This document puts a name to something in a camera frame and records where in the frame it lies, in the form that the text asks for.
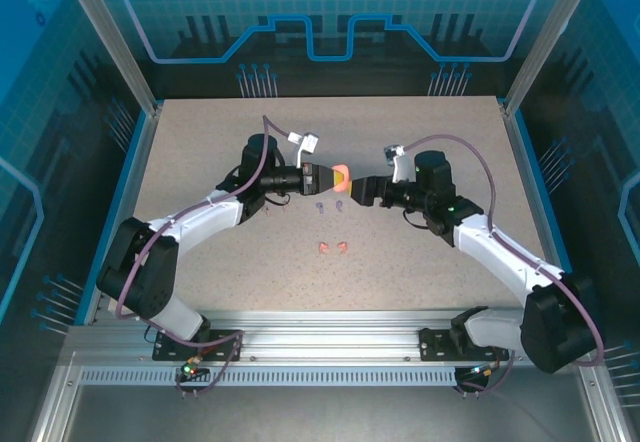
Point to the coral pink earbud charging case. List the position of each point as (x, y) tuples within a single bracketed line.
[(349, 187)]

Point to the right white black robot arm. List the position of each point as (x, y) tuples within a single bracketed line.
[(500, 252)]

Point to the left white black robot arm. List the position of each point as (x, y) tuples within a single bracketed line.
[(200, 217)]

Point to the blue table edge strip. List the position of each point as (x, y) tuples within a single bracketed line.
[(129, 162), (534, 162)]

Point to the small LED circuit board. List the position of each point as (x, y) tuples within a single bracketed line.
[(480, 372), (189, 369)]

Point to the grey metal tray panel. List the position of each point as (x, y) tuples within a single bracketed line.
[(325, 417)]

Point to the aluminium mounting rail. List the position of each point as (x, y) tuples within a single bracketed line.
[(325, 337)]

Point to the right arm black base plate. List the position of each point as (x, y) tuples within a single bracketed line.
[(435, 349)]

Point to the aluminium frame post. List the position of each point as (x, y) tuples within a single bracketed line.
[(547, 37), (111, 37)]

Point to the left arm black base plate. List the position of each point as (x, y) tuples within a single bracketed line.
[(167, 352)]

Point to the aluminium lower frame bar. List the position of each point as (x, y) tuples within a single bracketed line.
[(600, 402), (55, 402)]

